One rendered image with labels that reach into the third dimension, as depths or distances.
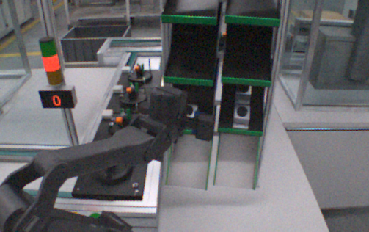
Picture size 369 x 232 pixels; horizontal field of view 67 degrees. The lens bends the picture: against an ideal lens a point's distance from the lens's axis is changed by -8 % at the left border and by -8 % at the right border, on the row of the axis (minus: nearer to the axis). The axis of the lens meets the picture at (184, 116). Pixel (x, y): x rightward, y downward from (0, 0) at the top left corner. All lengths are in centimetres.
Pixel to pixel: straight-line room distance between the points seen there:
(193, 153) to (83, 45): 213
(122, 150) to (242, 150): 56
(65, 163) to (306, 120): 136
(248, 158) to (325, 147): 85
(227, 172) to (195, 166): 10
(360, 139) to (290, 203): 81
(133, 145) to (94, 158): 8
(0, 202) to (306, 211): 97
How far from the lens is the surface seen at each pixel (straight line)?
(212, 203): 111
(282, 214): 113
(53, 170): 44
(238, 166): 100
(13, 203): 45
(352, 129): 180
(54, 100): 110
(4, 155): 137
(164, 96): 57
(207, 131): 69
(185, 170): 99
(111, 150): 51
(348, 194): 217
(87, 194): 104
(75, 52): 299
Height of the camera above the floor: 170
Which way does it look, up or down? 33 degrees down
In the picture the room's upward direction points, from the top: straight up
